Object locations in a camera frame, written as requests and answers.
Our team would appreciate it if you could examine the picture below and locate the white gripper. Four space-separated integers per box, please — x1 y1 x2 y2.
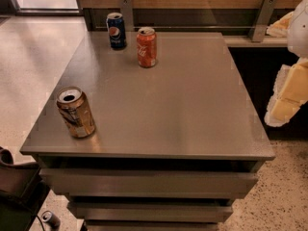
264 0 308 127

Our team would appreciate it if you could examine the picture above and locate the orange-gold soda can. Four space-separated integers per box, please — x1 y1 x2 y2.
57 87 95 139

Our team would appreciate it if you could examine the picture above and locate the red Coca-Cola can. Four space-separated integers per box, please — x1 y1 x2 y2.
137 27 157 67

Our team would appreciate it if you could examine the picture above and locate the blue Pepsi can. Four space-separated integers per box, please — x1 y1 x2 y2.
106 13 126 49

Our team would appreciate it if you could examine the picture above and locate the can on floor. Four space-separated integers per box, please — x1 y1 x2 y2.
41 211 61 231

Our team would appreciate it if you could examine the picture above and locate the grey drawer cabinet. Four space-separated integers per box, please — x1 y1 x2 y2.
21 32 274 231

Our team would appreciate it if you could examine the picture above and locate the dark chair at left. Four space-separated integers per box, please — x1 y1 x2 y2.
0 147 49 231

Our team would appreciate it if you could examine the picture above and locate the right metal wall bracket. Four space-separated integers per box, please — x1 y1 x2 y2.
248 0 278 42

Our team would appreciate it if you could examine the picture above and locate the metal wall bracket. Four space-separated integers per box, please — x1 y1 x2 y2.
118 0 134 32
248 0 278 42

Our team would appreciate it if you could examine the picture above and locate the left metal wall bracket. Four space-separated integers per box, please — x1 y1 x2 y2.
118 0 134 32

